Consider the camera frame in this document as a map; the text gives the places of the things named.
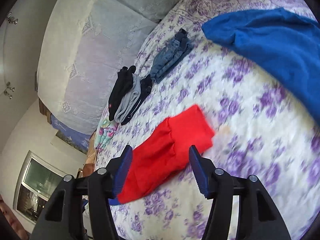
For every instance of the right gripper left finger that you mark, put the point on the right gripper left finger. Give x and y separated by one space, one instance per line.
62 218

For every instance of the red pants with stripes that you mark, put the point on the red pants with stripes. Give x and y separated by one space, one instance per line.
165 153

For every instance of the window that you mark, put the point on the window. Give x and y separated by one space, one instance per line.
36 182

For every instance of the purple floral bedspread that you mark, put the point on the purple floral bedspread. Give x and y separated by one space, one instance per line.
260 127

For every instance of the folded floral turquoise quilt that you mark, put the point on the folded floral turquoise quilt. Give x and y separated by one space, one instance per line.
105 132

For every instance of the folded grey garment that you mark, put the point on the folded grey garment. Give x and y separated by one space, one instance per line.
129 100

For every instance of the ceiling spot light pair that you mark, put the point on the ceiling spot light pair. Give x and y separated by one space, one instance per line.
9 90

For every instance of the folded black garment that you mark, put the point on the folded black garment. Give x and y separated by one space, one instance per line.
123 85

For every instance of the folded dark navy garment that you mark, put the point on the folded dark navy garment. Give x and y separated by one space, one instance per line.
146 87

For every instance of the blue garment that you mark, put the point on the blue garment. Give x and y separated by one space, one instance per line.
284 44

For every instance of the folded blue jeans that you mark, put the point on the folded blue jeans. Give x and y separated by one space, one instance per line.
170 56

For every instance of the white lace headboard cover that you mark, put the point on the white lace headboard cover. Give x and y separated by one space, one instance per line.
85 44

